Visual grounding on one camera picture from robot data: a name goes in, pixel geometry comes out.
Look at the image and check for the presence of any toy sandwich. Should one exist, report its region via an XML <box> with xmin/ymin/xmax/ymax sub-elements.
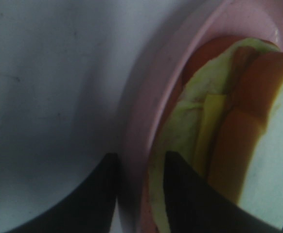
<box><xmin>141</xmin><ymin>35</ymin><xmax>283</xmax><ymax>233</ymax></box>

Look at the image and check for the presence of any pink plate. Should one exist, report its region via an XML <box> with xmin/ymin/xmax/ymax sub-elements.
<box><xmin>119</xmin><ymin>0</ymin><xmax>283</xmax><ymax>233</ymax></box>

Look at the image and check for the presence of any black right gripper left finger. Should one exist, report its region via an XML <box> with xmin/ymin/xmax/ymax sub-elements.
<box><xmin>11</xmin><ymin>153</ymin><xmax>119</xmax><ymax>233</ymax></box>

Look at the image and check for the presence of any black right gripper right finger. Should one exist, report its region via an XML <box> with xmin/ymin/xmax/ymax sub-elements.
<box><xmin>164</xmin><ymin>151</ymin><xmax>283</xmax><ymax>233</ymax></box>

